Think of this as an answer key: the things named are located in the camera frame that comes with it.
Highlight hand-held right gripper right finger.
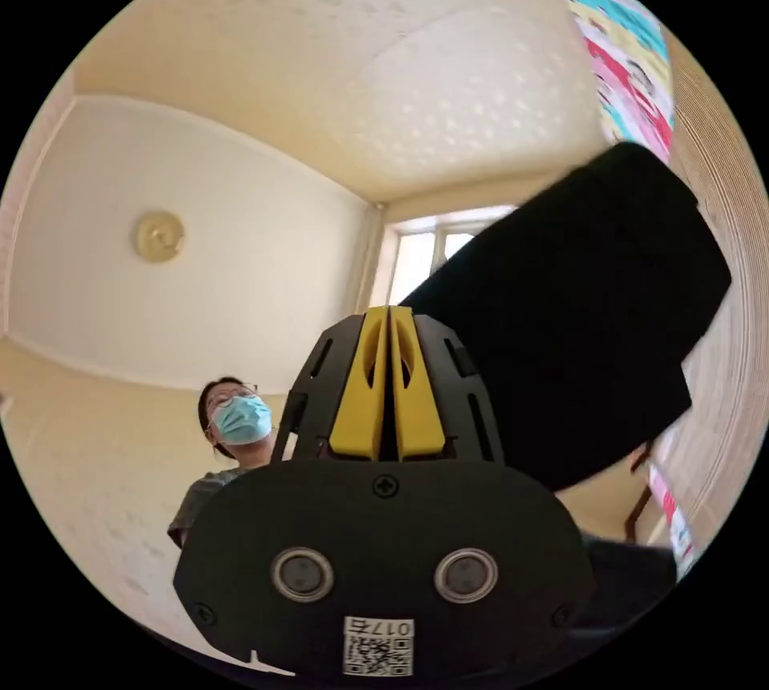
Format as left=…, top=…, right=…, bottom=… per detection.
left=389, top=305, right=448, bottom=461

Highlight black pants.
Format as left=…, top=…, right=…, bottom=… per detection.
left=397, top=141, right=733, bottom=491

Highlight round ceiling lamp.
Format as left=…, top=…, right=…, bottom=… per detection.
left=132, top=209, right=186, bottom=265

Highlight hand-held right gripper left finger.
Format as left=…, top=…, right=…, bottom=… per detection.
left=328, top=305, right=390, bottom=461

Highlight person's body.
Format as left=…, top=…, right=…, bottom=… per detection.
left=167, top=376, right=296, bottom=551

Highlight window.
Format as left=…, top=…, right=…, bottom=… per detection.
left=367, top=205, right=519, bottom=308

